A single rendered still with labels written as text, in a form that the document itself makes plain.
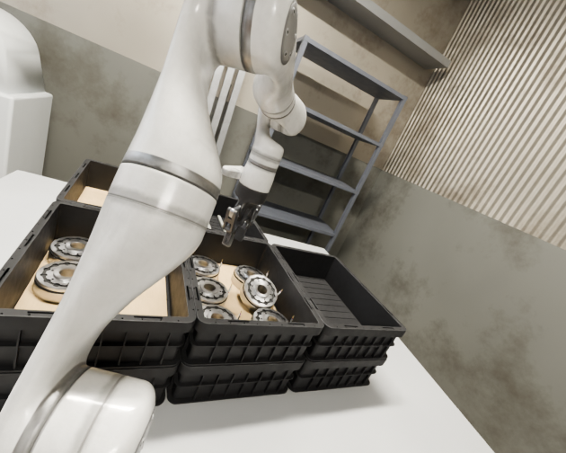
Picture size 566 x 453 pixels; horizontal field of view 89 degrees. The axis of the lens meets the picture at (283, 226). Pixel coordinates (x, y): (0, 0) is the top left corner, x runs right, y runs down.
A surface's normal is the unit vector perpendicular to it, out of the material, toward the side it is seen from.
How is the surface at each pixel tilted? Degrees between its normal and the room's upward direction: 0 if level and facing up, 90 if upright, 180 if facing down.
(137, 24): 90
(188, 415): 0
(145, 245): 75
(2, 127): 90
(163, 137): 55
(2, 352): 90
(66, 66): 90
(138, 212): 66
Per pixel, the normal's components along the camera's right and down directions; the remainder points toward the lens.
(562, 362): -0.88, -0.24
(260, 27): -0.14, 0.54
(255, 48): -0.21, 0.81
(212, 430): 0.38, -0.87
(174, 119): 0.40, -0.34
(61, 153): 0.29, 0.43
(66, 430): 0.32, -0.56
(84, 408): 0.36, -0.77
